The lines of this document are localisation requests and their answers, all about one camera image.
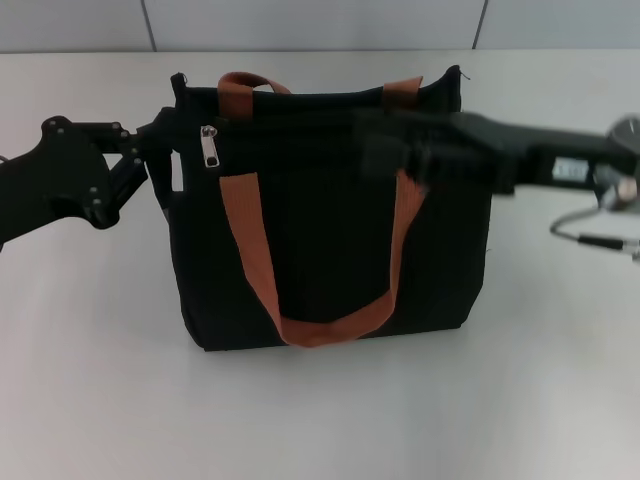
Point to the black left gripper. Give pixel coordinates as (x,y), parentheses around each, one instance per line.
(55,175)

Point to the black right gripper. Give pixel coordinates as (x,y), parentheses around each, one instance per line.
(500,150)

